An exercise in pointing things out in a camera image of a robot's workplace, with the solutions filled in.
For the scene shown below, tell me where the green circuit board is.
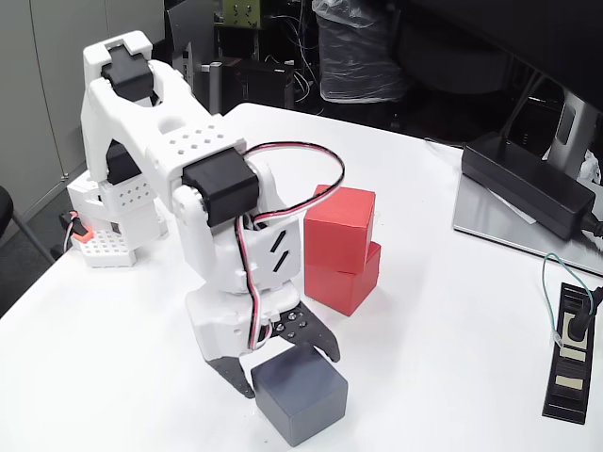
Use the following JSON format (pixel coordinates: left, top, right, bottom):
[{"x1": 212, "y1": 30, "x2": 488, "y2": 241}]
[{"x1": 221, "y1": 0, "x2": 261, "y2": 29}]

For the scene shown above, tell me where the silver monitor stand base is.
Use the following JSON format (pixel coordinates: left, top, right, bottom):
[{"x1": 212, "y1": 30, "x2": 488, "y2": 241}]
[{"x1": 452, "y1": 173, "x2": 603, "y2": 277}]

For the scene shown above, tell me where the silver monitor stand neck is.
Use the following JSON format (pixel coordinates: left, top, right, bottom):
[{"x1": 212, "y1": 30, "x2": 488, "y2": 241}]
[{"x1": 546, "y1": 89, "x2": 603, "y2": 180}]

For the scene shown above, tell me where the black monitor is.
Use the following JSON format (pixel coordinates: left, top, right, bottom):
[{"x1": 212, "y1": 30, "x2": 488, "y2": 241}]
[{"x1": 390, "y1": 0, "x2": 603, "y2": 114}]

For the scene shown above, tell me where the black adapter cable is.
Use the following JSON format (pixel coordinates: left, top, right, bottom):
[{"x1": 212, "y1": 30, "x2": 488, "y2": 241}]
[{"x1": 579, "y1": 211, "x2": 603, "y2": 244}]

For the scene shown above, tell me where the black power outlet strip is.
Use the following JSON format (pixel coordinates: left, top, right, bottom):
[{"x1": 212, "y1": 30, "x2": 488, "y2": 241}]
[{"x1": 541, "y1": 282, "x2": 602, "y2": 424}]

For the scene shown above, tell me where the white crumpled plastic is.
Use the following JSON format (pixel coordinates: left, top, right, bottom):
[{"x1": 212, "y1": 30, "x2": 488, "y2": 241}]
[{"x1": 577, "y1": 150, "x2": 603, "y2": 185}]

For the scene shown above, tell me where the silver metal post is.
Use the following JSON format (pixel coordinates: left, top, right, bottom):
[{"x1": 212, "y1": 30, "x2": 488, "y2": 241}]
[{"x1": 201, "y1": 60, "x2": 223, "y2": 117}]

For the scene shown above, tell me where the red white black servo cable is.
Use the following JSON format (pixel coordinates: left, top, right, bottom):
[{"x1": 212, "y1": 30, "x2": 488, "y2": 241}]
[{"x1": 235, "y1": 140, "x2": 348, "y2": 352}]

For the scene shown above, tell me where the red cube block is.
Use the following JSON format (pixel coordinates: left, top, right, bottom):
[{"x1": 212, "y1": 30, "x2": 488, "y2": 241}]
[
  {"x1": 304, "y1": 242, "x2": 382, "y2": 317},
  {"x1": 303, "y1": 184, "x2": 377, "y2": 275}
]

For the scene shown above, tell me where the orange cable connector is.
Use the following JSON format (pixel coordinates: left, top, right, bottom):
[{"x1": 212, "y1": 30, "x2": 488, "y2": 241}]
[{"x1": 59, "y1": 211, "x2": 93, "y2": 244}]

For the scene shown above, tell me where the black office chair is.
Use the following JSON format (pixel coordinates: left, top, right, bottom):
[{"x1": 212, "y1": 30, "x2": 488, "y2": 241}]
[{"x1": 0, "y1": 185, "x2": 57, "y2": 265}]

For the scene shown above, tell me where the white grid table clamp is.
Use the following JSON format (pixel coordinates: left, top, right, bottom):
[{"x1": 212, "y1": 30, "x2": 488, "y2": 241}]
[{"x1": 70, "y1": 229, "x2": 139, "y2": 269}]

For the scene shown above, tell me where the plastic wrapped dark bin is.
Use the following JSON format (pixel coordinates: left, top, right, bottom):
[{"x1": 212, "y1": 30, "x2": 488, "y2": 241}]
[{"x1": 310, "y1": 0, "x2": 409, "y2": 104}]

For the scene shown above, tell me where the black power adapter brick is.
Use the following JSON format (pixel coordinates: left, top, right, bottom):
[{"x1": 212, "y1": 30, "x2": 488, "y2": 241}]
[{"x1": 460, "y1": 131, "x2": 597, "y2": 241}]

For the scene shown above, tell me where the black power plug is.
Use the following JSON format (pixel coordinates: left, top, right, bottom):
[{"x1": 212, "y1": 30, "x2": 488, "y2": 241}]
[{"x1": 562, "y1": 285, "x2": 603, "y2": 343}]

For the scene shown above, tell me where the thin green cable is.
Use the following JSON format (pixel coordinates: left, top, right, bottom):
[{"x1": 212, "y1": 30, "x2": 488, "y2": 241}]
[{"x1": 540, "y1": 252, "x2": 595, "y2": 349}]

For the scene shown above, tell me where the grey cube block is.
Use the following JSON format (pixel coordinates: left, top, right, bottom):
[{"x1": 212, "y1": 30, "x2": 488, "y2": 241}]
[{"x1": 250, "y1": 343, "x2": 350, "y2": 448}]

